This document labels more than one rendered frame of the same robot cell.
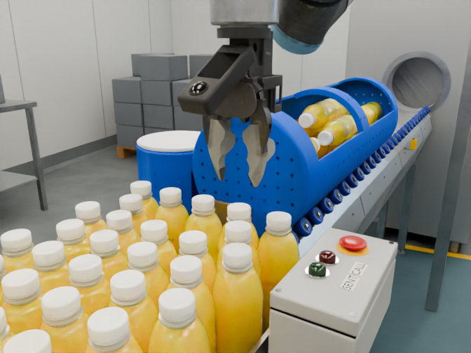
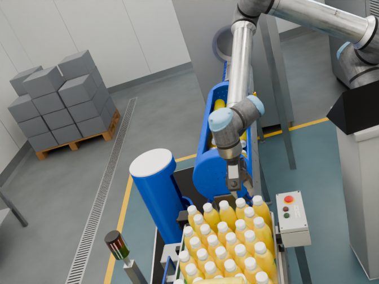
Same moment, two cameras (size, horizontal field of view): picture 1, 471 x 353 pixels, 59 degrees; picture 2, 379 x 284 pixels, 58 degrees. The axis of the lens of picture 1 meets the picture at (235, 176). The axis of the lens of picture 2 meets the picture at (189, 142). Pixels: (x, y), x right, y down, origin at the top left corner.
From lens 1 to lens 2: 0.91 m
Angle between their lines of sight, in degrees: 16
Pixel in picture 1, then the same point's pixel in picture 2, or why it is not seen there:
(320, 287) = (291, 220)
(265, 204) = not seen: hidden behind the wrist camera
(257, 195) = not seen: hidden behind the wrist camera
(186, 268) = (251, 235)
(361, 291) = (302, 216)
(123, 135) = (37, 143)
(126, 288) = (243, 251)
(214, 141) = not seen: hidden behind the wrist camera
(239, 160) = (217, 176)
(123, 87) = (20, 110)
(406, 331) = (287, 187)
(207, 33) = (50, 34)
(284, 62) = (121, 34)
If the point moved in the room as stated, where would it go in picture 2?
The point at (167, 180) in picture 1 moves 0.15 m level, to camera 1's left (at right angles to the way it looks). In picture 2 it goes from (160, 186) to (137, 198)
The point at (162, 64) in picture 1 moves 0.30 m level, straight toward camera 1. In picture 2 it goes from (43, 81) to (48, 84)
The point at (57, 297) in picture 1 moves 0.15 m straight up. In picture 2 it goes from (229, 264) to (217, 234)
